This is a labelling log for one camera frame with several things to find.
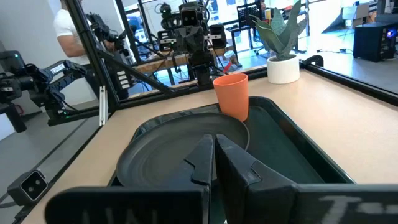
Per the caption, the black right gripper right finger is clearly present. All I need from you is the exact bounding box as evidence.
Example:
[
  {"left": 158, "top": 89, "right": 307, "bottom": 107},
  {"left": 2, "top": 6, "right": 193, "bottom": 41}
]
[{"left": 215, "top": 133, "right": 298, "bottom": 224}]

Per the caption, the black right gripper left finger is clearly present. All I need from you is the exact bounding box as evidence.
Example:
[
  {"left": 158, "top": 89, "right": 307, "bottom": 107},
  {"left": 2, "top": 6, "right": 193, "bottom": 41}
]
[{"left": 183, "top": 133, "right": 216, "bottom": 191}]

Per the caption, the dark grey round plate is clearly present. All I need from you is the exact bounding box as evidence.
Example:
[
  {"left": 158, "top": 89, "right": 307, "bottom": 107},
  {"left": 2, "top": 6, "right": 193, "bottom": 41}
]
[{"left": 115, "top": 111, "right": 251, "bottom": 189}]

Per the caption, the dark green plastic tray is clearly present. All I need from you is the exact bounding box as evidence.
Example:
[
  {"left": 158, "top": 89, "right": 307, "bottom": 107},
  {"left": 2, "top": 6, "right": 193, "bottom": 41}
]
[{"left": 108, "top": 95, "right": 356, "bottom": 188}]

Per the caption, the orange plastic cup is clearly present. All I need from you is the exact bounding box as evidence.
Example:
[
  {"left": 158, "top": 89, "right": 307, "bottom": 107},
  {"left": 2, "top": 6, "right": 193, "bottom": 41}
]
[{"left": 212, "top": 73, "right": 250, "bottom": 123}]

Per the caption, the wooden workbench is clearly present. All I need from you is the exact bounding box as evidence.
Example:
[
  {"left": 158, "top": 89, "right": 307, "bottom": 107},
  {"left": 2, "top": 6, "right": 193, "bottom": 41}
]
[{"left": 134, "top": 46, "right": 238, "bottom": 75}]

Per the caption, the snake plant in white pot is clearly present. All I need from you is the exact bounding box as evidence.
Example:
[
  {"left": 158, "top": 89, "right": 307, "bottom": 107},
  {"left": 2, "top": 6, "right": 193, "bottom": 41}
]
[{"left": 249, "top": 0, "right": 310, "bottom": 85}]

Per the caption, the person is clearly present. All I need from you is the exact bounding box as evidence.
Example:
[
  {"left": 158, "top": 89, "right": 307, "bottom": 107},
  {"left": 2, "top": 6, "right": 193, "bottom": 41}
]
[{"left": 52, "top": 0, "right": 116, "bottom": 68}]

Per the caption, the black computer tower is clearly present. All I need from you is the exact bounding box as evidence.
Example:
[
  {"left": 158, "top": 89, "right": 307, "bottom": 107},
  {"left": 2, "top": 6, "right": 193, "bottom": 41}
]
[{"left": 352, "top": 21, "right": 398, "bottom": 63}]

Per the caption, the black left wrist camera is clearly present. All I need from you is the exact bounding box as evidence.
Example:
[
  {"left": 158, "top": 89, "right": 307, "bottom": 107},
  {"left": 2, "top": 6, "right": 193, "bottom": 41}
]
[{"left": 180, "top": 6, "right": 200, "bottom": 27}]

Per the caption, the black table-level camera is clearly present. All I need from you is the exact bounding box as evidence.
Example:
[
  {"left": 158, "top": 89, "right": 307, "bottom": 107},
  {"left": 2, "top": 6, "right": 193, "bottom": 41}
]
[{"left": 6, "top": 169, "right": 50, "bottom": 207}]

